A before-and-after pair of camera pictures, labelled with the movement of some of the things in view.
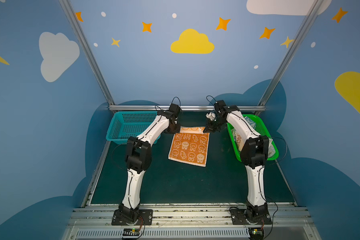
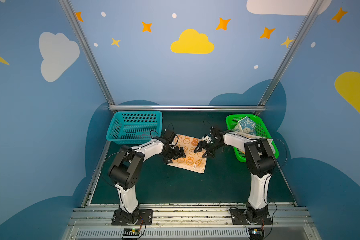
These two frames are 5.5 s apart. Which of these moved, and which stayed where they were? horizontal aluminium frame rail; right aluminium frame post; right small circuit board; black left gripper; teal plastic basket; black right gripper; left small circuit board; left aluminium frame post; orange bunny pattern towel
Moved: orange bunny pattern towel; black left gripper; black right gripper
Stayed: right small circuit board; left aluminium frame post; right aluminium frame post; left small circuit board; teal plastic basket; horizontal aluminium frame rail
